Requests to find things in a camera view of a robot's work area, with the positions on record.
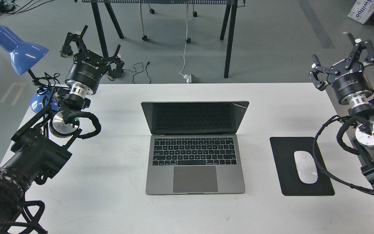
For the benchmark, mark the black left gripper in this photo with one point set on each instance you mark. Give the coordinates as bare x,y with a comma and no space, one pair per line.
84,72

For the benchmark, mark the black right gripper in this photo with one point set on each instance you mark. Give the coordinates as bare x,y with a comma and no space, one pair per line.
349,81

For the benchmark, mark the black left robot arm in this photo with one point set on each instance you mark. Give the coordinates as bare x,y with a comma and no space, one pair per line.
41,145

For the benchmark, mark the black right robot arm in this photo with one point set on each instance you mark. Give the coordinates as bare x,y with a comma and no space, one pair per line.
356,135

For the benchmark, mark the white cardboard box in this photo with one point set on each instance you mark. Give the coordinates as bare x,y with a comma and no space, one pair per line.
361,11

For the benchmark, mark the blue desk lamp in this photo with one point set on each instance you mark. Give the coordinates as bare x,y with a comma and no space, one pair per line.
23,56

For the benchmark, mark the black mouse pad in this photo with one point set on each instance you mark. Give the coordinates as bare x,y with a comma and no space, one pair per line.
283,149

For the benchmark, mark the white computer mouse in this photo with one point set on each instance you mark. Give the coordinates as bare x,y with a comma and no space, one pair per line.
306,167

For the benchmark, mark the grey open laptop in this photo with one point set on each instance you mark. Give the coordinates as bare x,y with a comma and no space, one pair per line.
194,148

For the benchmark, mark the black metal table frame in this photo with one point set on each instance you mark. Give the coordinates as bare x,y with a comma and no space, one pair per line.
125,13

